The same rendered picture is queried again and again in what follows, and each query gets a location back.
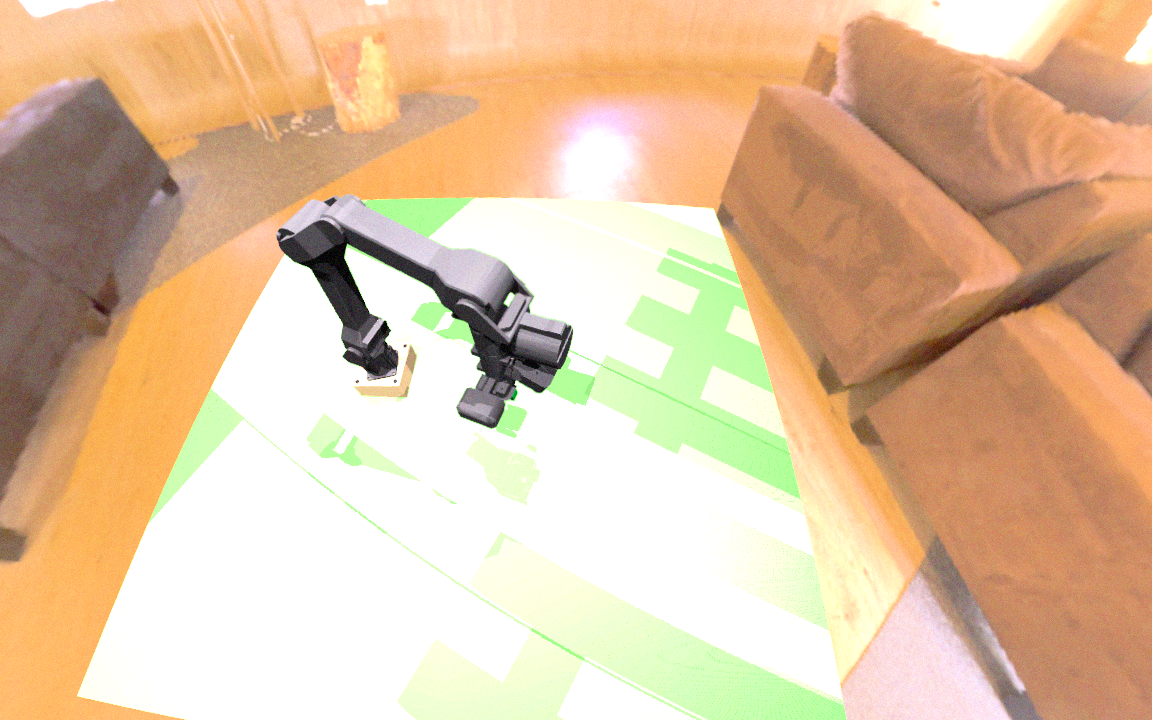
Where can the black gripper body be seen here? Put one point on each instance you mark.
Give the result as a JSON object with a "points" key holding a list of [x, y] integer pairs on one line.
{"points": [[485, 407]]}

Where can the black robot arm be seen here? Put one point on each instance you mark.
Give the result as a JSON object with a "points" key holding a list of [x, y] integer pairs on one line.
{"points": [[468, 282]]}

